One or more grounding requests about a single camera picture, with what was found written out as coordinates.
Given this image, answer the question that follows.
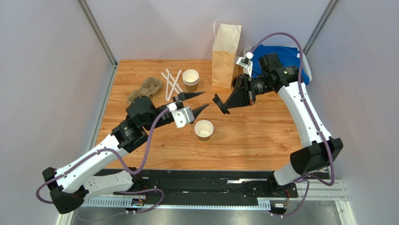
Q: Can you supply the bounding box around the white wrapped straw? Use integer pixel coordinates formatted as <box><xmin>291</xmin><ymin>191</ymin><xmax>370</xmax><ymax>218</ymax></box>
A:
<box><xmin>161</xmin><ymin>70</ymin><xmax>183</xmax><ymax>100</ymax></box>
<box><xmin>165</xmin><ymin>69</ymin><xmax>183</xmax><ymax>94</ymax></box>
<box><xmin>165</xmin><ymin>69</ymin><xmax>182</xmax><ymax>101</ymax></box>

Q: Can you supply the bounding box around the brown paper bag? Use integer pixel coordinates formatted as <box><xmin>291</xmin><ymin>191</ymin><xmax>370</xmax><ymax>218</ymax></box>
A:
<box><xmin>212</xmin><ymin>19</ymin><xmax>242</xmax><ymax>89</ymax></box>

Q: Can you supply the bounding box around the white slotted cable duct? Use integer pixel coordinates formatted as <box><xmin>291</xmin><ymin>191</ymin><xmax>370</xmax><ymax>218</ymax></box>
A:
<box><xmin>81</xmin><ymin>195</ymin><xmax>271</xmax><ymax>210</ymax></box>

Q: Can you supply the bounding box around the white plastic basket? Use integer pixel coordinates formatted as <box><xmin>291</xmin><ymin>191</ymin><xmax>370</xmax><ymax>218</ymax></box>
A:
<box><xmin>243</xmin><ymin>46</ymin><xmax>313</xmax><ymax>83</ymax></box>

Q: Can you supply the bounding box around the stack of black lids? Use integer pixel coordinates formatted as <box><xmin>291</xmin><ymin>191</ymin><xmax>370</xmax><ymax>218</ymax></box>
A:
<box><xmin>232</xmin><ymin>77</ymin><xmax>241</xmax><ymax>89</ymax></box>

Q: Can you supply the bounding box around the blue folded towel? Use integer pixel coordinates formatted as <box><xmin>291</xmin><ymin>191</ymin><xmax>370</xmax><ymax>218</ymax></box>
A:
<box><xmin>251</xmin><ymin>44</ymin><xmax>310</xmax><ymax>85</ymax></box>

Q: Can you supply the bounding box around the single paper coffee cup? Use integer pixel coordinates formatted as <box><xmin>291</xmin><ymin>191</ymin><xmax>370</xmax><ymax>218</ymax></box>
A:
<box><xmin>194</xmin><ymin>120</ymin><xmax>214</xmax><ymax>142</ymax></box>

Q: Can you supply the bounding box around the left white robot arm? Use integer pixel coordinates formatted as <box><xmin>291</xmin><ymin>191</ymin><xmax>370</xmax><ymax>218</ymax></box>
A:
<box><xmin>36</xmin><ymin>91</ymin><xmax>208</xmax><ymax>214</ymax></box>

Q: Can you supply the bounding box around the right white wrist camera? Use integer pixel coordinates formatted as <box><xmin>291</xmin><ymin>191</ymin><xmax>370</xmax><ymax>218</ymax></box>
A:
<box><xmin>235</xmin><ymin>52</ymin><xmax>253</xmax><ymax>77</ymax></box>

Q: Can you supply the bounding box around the cardboard cup carrier tray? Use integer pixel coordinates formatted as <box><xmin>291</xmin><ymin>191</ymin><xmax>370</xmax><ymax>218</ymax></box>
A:
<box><xmin>127</xmin><ymin>77</ymin><xmax>162</xmax><ymax>104</ymax></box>

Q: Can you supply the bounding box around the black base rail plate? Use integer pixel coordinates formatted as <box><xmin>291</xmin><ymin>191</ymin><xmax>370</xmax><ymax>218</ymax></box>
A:
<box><xmin>93</xmin><ymin>168</ymin><xmax>331</xmax><ymax>207</ymax></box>

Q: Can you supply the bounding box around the stack of paper cups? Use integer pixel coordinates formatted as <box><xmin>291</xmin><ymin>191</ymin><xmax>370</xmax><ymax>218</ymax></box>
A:
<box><xmin>182</xmin><ymin>69</ymin><xmax>199</xmax><ymax>92</ymax></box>

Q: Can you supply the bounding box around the black plastic cup lid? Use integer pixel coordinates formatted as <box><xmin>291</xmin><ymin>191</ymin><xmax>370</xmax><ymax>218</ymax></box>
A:
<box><xmin>212</xmin><ymin>94</ymin><xmax>230</xmax><ymax>114</ymax></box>

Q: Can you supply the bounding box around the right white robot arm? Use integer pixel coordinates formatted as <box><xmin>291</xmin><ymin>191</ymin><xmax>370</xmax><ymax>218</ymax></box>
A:
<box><xmin>213</xmin><ymin>52</ymin><xmax>343</xmax><ymax>195</ymax></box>

